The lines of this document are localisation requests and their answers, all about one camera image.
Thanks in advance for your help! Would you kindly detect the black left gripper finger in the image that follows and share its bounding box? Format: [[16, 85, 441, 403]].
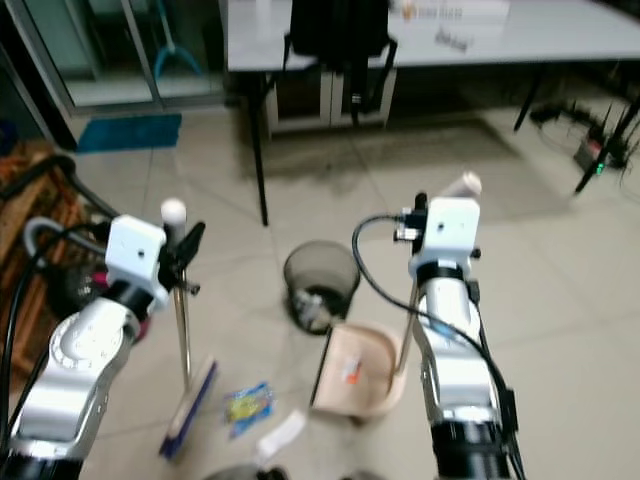
[[178, 222, 207, 273]]

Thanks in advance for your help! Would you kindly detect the blue broom with metal stick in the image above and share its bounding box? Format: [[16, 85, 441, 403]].
[[159, 198, 220, 461]]

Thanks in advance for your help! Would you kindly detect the beige dustpan with long handle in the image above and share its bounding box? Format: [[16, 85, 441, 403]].
[[309, 171, 484, 419]]

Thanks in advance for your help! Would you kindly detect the blue floor mat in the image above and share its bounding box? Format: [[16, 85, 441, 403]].
[[76, 113, 184, 155]]

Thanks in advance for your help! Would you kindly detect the white low cabinet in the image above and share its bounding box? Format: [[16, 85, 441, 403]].
[[264, 68, 397, 133]]

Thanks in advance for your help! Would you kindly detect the brown wooden slat rack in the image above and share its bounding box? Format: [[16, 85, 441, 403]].
[[0, 140, 73, 336]]

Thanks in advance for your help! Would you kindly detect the blue yellow snack wrapper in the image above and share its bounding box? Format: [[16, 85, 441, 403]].
[[224, 381, 276, 439]]

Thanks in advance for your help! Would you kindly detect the black vacuum tube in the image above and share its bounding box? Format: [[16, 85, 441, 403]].
[[0, 154, 121, 223]]

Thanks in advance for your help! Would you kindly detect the small grey item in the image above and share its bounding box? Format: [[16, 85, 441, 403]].
[[434, 27, 474, 54]]

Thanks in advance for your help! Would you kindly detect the black router with antennas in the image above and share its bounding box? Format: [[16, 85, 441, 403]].
[[572, 102, 640, 194]]

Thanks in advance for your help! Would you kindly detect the blue box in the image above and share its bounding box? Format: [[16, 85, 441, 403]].
[[0, 120, 21, 158]]

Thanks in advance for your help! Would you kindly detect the teal mop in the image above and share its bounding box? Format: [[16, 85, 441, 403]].
[[154, 0, 207, 81]]

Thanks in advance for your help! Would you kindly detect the black backpack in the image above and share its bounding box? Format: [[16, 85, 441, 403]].
[[284, 0, 402, 123]]

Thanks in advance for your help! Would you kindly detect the white printed box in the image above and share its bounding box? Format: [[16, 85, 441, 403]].
[[394, 0, 512, 22]]

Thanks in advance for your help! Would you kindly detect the grey table with black legs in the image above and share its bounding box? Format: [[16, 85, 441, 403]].
[[225, 0, 640, 227]]

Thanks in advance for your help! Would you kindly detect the white paper wrapper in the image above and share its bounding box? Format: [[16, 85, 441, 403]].
[[254, 410, 307, 467]]

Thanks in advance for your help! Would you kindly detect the glass sliding door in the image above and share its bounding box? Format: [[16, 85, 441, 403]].
[[8, 0, 227, 111]]

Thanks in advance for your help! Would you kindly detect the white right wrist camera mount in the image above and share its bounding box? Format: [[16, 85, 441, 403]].
[[412, 197, 481, 278]]

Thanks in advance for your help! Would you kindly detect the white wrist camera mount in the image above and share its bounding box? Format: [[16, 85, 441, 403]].
[[412, 197, 481, 278], [105, 215, 169, 303]]

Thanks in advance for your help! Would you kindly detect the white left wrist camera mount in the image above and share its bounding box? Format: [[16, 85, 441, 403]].
[[105, 215, 169, 303]]

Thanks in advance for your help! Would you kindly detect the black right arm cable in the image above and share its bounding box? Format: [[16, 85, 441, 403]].
[[351, 213, 529, 480]]

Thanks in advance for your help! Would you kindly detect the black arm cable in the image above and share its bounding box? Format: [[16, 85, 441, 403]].
[[0, 232, 123, 446], [351, 213, 529, 480]]

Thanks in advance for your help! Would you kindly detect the black wire mesh wastebasket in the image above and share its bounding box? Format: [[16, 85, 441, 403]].
[[283, 240, 362, 335]]

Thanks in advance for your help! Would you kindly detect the grey vacuum hose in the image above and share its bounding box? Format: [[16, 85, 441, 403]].
[[24, 215, 109, 263]]

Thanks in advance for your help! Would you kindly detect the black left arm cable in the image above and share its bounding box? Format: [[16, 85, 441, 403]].
[[0, 232, 123, 446]]

